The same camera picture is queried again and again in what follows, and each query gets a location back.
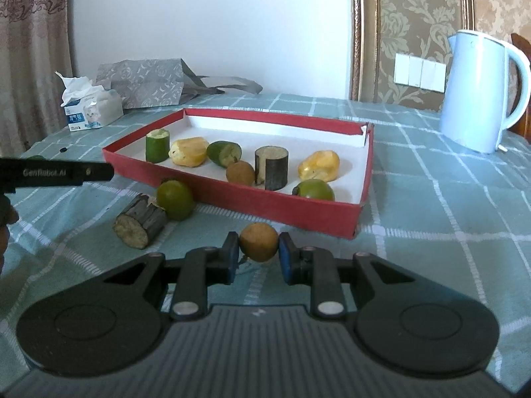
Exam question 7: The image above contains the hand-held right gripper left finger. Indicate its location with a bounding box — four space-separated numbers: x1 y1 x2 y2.
97 232 240 321

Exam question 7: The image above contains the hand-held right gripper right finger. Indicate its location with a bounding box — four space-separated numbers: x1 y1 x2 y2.
279 231 419 320

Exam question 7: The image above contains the brown longan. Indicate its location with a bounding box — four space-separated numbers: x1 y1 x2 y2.
226 162 255 187
239 223 279 263

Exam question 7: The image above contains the red cardboard tray white inside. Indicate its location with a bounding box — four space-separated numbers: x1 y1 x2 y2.
102 108 375 240

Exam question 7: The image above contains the round green fruit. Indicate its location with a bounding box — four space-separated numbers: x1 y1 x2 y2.
156 179 195 221
291 179 335 202

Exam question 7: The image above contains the dark sugarcane piece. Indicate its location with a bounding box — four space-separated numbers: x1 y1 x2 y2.
254 145 289 191
113 193 168 250

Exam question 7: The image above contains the green cucumber piece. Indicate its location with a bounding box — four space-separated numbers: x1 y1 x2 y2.
206 141 242 167
145 129 171 164

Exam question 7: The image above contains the person's left hand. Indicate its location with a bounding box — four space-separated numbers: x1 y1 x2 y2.
0 194 20 276

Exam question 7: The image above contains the white tissue pack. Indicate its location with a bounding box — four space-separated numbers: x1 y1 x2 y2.
55 71 124 132

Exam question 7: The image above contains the yellow fruit piece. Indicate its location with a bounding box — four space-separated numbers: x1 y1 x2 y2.
168 137 209 167
298 150 341 182

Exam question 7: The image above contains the beige patterned curtain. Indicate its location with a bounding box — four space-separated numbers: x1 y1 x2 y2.
0 0 79 158

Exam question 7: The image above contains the grey patterned paper bag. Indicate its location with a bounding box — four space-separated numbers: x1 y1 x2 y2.
96 58 264 109

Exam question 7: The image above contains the green checkered tablecloth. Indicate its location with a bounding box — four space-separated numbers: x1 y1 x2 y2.
0 91 531 392

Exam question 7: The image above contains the light blue electric kettle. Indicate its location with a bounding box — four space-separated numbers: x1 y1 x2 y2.
439 29 531 154

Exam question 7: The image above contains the brown wooden headboard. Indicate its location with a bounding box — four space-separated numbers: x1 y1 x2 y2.
504 32 531 137

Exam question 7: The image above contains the white wall switch panel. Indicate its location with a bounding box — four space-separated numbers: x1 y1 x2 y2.
394 52 448 92

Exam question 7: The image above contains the gold wall panel frame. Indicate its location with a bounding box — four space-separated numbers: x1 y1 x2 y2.
348 0 476 102

